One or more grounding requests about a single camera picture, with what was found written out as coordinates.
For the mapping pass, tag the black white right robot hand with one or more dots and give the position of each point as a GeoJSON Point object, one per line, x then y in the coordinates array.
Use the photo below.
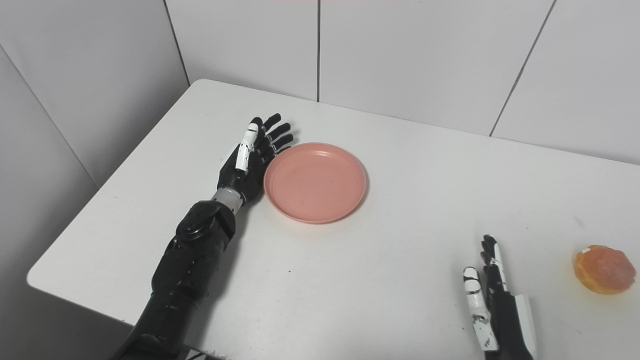
{"type": "Point", "coordinates": [505, 310]}

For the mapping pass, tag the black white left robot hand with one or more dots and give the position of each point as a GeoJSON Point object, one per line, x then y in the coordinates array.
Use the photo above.
{"type": "Point", "coordinates": [245, 175]}

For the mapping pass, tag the pink round plate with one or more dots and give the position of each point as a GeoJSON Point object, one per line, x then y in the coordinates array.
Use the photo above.
{"type": "Point", "coordinates": [315, 182]}

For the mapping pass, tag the orange cream puff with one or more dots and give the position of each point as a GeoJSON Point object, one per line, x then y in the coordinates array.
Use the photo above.
{"type": "Point", "coordinates": [605, 269]}

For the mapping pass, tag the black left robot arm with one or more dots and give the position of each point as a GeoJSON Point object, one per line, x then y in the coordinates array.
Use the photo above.
{"type": "Point", "coordinates": [190, 260]}

